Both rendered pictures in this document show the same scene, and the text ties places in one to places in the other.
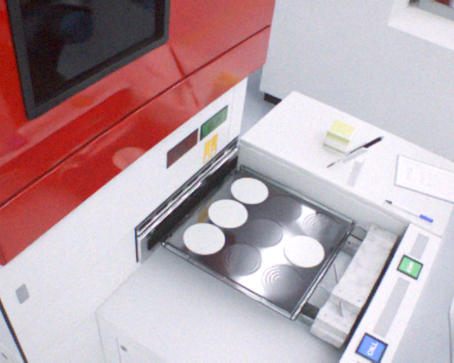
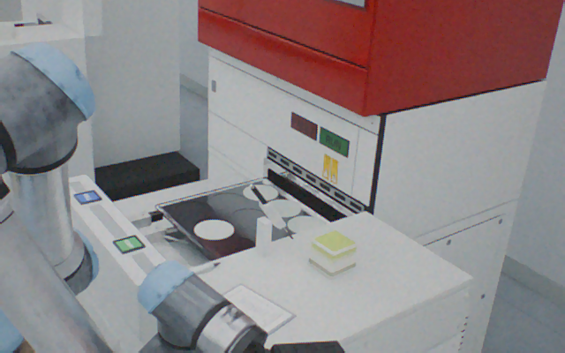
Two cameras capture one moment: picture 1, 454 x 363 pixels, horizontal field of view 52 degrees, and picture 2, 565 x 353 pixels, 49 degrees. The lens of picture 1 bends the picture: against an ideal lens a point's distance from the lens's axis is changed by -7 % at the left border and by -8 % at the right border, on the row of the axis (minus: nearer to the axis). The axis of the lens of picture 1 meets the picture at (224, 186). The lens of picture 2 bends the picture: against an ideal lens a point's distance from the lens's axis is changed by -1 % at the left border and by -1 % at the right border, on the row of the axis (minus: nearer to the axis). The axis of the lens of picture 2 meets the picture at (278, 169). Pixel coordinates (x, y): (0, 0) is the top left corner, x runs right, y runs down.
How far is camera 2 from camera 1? 2.08 m
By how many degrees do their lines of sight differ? 90
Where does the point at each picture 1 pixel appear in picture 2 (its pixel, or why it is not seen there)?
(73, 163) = (222, 21)
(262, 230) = (252, 218)
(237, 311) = not seen: hidden behind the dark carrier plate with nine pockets
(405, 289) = (113, 235)
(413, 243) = (152, 262)
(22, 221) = (204, 25)
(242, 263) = (224, 200)
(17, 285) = (214, 78)
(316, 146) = not seen: hidden behind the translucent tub
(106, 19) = not seen: outside the picture
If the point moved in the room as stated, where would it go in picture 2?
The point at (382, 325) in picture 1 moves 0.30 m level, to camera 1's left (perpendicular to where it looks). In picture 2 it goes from (98, 211) to (169, 168)
